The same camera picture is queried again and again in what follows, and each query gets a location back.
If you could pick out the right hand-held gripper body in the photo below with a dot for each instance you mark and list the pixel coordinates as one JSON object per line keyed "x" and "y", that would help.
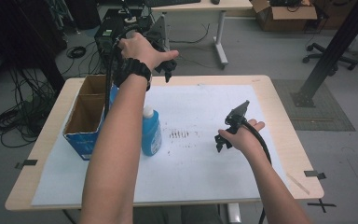
{"x": 236, "y": 116}

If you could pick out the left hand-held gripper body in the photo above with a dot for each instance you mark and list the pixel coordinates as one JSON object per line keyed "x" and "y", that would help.
{"x": 155, "y": 37}

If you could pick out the person's left hand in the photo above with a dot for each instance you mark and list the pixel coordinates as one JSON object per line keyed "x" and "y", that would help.
{"x": 141, "y": 49}

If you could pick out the person's right hand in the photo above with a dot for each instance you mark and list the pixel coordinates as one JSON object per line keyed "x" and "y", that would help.
{"x": 245, "y": 140}

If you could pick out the black keyboard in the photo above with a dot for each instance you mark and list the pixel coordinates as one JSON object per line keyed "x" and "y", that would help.
{"x": 171, "y": 2}

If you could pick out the black computer tower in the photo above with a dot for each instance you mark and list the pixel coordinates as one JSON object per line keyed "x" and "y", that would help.
{"x": 108, "y": 34}

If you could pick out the white desk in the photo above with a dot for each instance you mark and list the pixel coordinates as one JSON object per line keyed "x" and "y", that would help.
{"x": 199, "y": 4}

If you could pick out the blue detergent bottle white cap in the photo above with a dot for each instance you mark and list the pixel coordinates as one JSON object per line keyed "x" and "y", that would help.
{"x": 150, "y": 133}

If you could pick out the black computer mouse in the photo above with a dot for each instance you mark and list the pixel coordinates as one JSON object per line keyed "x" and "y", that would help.
{"x": 215, "y": 1}

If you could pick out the white table leg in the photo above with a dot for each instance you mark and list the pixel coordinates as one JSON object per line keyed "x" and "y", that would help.
{"x": 233, "y": 214}

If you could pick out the grey floor mat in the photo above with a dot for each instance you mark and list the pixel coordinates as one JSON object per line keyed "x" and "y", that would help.
{"x": 320, "y": 115}

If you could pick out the clear tape strip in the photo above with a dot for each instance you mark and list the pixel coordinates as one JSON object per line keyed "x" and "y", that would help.
{"x": 297, "y": 184}

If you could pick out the black tape piece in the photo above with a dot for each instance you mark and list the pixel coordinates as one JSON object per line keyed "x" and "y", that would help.
{"x": 314, "y": 174}
{"x": 28, "y": 163}

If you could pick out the blue cardboard box with divider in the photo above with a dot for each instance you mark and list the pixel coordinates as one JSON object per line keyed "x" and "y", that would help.
{"x": 85, "y": 118}

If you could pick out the black office chair base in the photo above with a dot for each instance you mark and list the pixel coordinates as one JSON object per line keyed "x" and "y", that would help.
{"x": 326, "y": 56}

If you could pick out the open brown cardboard box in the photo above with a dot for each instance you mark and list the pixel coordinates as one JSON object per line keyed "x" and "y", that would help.
{"x": 286, "y": 17}

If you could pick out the black tape cross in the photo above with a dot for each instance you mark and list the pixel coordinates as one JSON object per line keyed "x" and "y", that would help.
{"x": 321, "y": 205}

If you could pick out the black curtain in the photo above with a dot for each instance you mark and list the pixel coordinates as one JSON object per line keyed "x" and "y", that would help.
{"x": 21, "y": 34}

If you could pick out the black metal stand post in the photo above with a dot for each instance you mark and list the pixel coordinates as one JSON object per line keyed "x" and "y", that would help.
{"x": 332, "y": 53}

